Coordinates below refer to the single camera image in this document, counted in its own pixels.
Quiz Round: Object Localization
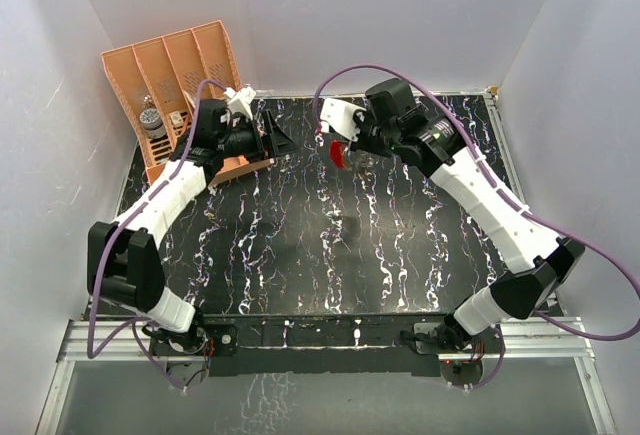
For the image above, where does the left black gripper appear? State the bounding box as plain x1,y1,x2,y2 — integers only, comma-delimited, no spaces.
217,111,299,164

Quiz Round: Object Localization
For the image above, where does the white and red keyring holder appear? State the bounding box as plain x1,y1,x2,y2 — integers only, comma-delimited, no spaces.
329,140,373,173

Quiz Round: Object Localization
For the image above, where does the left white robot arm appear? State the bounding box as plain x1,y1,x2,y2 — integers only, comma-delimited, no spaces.
87,99,298,354

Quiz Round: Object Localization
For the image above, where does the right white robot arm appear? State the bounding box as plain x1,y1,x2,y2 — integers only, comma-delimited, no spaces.
354,78,585,352

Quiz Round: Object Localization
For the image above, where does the small white label box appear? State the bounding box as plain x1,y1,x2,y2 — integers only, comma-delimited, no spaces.
169,111,184,129

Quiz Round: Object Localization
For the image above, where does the grey round tin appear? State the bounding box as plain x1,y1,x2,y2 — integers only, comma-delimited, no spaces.
139,108,166,140

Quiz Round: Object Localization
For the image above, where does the orange plastic desk organizer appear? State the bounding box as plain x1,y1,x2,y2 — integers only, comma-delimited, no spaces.
100,20,274,189

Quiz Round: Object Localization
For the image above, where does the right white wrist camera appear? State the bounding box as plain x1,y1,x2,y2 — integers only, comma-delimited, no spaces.
320,98,362,141

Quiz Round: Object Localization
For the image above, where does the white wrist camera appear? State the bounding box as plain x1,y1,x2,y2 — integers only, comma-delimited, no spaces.
320,98,362,141
224,85,256,120

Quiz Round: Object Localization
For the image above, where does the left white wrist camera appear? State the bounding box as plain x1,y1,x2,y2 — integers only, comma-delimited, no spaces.
224,85,256,120

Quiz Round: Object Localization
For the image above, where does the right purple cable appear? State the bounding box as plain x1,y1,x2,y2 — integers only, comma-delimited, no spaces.
313,64,640,391

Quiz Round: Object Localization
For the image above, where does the purple cable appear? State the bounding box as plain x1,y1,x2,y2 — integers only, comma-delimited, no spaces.
313,64,640,391
86,79,231,391

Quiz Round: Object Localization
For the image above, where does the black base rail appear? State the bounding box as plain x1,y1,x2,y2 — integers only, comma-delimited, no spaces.
159,304,506,381

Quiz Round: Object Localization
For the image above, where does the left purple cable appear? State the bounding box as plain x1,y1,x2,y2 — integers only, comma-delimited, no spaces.
86,79,231,391

